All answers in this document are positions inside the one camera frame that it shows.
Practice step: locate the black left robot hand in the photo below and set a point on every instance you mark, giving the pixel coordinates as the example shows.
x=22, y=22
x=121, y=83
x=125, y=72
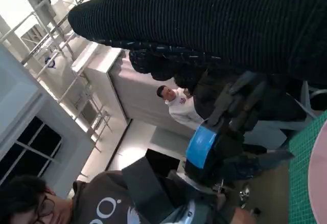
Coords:
x=219, y=155

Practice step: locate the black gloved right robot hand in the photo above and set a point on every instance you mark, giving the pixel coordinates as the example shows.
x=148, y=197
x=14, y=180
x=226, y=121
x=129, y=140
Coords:
x=204, y=17

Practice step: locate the pink bowl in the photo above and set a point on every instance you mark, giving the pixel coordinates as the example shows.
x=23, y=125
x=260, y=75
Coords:
x=320, y=178

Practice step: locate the black monitor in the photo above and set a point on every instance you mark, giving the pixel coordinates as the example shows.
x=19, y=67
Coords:
x=161, y=162

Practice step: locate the standing person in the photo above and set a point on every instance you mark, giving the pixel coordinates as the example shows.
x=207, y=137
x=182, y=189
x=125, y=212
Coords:
x=181, y=109

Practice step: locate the green cutting mat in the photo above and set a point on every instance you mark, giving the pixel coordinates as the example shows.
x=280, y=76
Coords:
x=299, y=170

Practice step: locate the large grey cabinet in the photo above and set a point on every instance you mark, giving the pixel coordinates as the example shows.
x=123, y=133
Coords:
x=138, y=98

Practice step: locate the white metal rack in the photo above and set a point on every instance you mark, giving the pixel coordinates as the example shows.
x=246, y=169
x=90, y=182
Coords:
x=64, y=42

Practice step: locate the white bag with blue logo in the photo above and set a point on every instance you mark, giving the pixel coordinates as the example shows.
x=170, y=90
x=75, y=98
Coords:
x=61, y=73

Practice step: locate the dark window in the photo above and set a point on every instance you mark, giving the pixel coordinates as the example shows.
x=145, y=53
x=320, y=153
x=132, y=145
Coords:
x=28, y=144

